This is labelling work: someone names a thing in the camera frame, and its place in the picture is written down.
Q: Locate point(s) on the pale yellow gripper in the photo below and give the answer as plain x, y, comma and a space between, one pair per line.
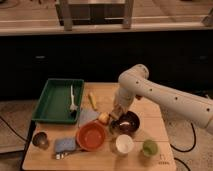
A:
118, 111

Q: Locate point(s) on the yellow eraser block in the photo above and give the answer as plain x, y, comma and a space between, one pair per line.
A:
104, 118

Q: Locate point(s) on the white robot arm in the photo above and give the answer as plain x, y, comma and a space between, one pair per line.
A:
134, 82

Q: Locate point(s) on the dark purple bowl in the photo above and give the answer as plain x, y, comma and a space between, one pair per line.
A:
127, 123

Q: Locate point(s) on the red bowl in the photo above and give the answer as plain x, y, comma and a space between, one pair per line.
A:
91, 136

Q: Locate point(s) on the brown dried food pile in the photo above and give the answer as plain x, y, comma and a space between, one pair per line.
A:
138, 97

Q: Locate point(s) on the yellow banana-like object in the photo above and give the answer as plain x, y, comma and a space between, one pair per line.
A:
93, 102

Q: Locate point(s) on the white cup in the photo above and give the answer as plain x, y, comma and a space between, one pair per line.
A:
124, 144

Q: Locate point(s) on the green cup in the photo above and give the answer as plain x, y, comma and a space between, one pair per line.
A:
149, 148

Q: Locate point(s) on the green plastic tray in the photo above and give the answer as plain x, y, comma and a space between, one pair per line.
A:
54, 103

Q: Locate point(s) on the blue sponge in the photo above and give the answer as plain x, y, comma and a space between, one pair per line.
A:
65, 144

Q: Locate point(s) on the metal fork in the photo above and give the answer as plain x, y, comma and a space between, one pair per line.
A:
60, 156

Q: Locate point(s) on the small metal cup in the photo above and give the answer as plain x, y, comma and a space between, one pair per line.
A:
40, 140

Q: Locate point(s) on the wooden chair frame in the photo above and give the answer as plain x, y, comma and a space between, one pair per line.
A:
94, 12

